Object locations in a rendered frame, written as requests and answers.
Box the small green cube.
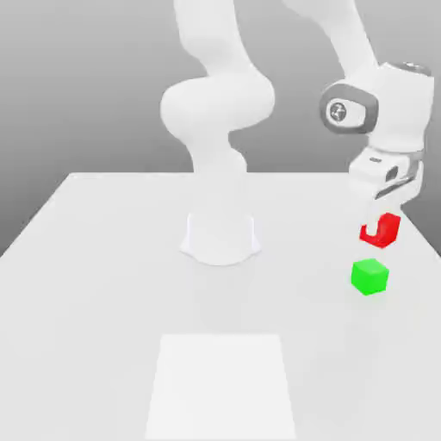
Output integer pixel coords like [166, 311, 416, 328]
[350, 258, 391, 297]

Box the small red cube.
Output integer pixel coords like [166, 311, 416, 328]
[358, 212, 402, 250]

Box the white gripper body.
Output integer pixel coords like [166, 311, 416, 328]
[349, 160, 425, 212]

